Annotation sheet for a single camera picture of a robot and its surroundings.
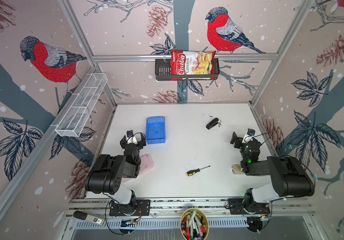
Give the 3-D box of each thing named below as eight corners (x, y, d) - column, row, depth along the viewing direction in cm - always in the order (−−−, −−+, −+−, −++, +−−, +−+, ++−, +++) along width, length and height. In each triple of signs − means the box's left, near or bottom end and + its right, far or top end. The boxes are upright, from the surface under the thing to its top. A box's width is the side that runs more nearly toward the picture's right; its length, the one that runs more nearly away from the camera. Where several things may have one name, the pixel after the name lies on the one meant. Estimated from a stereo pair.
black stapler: (209, 130, 107) (210, 127, 104) (206, 127, 108) (206, 124, 105) (218, 122, 111) (219, 119, 108) (215, 120, 113) (216, 117, 110)
